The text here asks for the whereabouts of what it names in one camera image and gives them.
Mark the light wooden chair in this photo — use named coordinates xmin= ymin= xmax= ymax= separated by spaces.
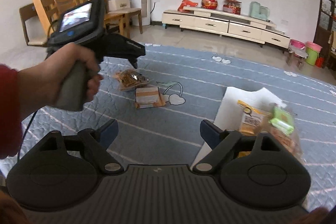
xmin=54 ymin=0 xmax=79 ymax=14
xmin=78 ymin=0 xmax=126 ymax=37
xmin=32 ymin=0 xmax=59 ymax=30

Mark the blue quilted cherry-print blanket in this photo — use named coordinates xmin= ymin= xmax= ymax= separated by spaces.
xmin=0 ymin=42 xmax=336 ymax=214

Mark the pink plastic basin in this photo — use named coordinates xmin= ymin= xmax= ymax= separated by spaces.
xmin=289 ymin=39 xmax=306 ymax=50

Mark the light green cracker packet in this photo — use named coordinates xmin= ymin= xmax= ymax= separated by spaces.
xmin=268 ymin=105 xmax=296 ymax=135

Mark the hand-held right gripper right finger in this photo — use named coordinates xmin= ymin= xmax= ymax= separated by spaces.
xmin=192 ymin=120 xmax=277 ymax=174

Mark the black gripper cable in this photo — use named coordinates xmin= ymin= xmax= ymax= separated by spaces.
xmin=17 ymin=19 xmax=57 ymax=161

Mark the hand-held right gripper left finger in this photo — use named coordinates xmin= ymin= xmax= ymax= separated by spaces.
xmin=43 ymin=119 xmax=123 ymax=174

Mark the white paper bag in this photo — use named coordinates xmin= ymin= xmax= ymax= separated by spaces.
xmin=108 ymin=0 xmax=131 ymax=12

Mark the red plastic bag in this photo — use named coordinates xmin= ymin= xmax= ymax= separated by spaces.
xmin=178 ymin=0 xmax=198 ymax=12

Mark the yellow-edged egg cake bag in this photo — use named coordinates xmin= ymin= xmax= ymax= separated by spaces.
xmin=237 ymin=100 xmax=272 ymax=135

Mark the dark wooden cushioned chair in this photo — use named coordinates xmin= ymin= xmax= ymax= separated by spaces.
xmin=102 ymin=0 xmax=143 ymax=39
xmin=19 ymin=2 xmax=50 ymax=46

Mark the mint green kitchen appliance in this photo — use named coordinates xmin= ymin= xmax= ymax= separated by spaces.
xmin=249 ymin=1 xmax=271 ymax=21

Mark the red round jar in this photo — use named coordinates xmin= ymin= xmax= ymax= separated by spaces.
xmin=201 ymin=0 xmax=219 ymax=9

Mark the person's left hand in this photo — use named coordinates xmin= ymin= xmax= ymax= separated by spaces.
xmin=37 ymin=42 xmax=104 ymax=109

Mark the small dark stool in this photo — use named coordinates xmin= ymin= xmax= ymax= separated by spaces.
xmin=286 ymin=48 xmax=308 ymax=71

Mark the person's left forearm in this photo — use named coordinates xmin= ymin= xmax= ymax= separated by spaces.
xmin=0 ymin=61 xmax=42 ymax=159

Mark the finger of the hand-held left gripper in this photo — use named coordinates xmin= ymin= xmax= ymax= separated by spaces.
xmin=129 ymin=55 xmax=146 ymax=69

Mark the orange and white snack packet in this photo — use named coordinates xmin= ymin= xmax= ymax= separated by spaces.
xmin=135 ymin=86 xmax=166 ymax=109

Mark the cream tv cabinet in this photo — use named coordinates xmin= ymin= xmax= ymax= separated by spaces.
xmin=161 ymin=6 xmax=291 ymax=52

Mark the clear biscuit bag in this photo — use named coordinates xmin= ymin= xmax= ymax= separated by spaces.
xmin=113 ymin=69 xmax=153 ymax=92

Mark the red gift box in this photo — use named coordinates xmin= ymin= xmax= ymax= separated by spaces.
xmin=223 ymin=0 xmax=242 ymax=15

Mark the clear cake packet red label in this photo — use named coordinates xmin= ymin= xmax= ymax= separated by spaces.
xmin=259 ymin=130 xmax=303 ymax=161

